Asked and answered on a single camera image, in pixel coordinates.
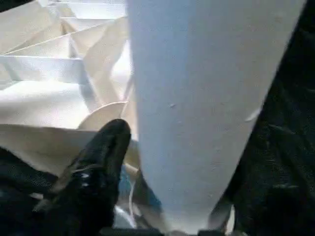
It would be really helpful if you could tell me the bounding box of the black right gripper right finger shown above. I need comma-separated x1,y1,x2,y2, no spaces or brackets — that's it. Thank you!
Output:
231,137,315,236

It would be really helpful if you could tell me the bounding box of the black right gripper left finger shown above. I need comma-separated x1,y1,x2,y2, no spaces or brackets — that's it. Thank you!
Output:
31,118,131,236

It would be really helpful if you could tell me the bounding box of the white plastic table leg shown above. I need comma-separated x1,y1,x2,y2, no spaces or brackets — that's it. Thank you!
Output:
126,0,308,233

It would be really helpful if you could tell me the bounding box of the black work mat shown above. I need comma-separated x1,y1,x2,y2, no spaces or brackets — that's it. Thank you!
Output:
0,0,315,236

